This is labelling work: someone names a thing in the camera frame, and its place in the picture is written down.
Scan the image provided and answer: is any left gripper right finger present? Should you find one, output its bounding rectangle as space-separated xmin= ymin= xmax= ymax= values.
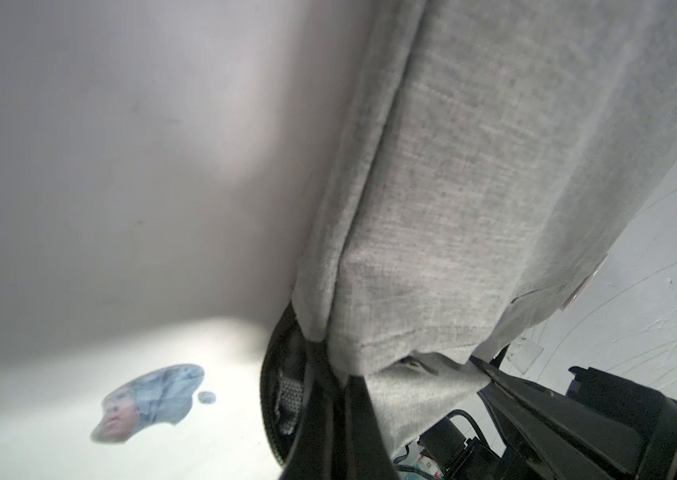
xmin=344 ymin=376 xmax=398 ymax=480

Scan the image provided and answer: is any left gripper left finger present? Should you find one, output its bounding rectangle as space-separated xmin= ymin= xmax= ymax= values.
xmin=280 ymin=342 xmax=340 ymax=480

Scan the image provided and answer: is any grey laptop sleeve front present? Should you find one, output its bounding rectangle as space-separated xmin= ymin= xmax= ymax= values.
xmin=288 ymin=1 xmax=677 ymax=456

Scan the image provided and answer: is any silver laptop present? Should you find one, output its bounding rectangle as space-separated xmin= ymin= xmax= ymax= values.
xmin=0 ymin=1 xmax=378 ymax=479

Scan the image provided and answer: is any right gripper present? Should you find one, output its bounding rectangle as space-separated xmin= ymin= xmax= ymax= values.
xmin=418 ymin=360 xmax=677 ymax=480

